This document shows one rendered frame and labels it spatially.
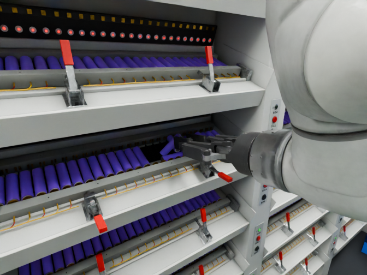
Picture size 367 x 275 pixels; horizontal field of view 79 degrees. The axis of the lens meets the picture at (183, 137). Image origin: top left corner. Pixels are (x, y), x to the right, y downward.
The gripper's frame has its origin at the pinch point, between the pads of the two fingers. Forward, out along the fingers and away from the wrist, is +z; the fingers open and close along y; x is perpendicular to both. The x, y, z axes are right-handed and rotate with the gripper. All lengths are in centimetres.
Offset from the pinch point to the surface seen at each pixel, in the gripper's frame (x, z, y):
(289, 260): 67, 8, -54
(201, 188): 10.9, -2.6, 0.0
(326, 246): 78, 8, -89
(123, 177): 3.9, 0.9, 16.5
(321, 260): 88, 10, -88
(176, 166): 4.8, 0.4, 4.2
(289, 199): 29.0, -0.7, -39.6
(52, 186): 2.7, 3.9, 28.6
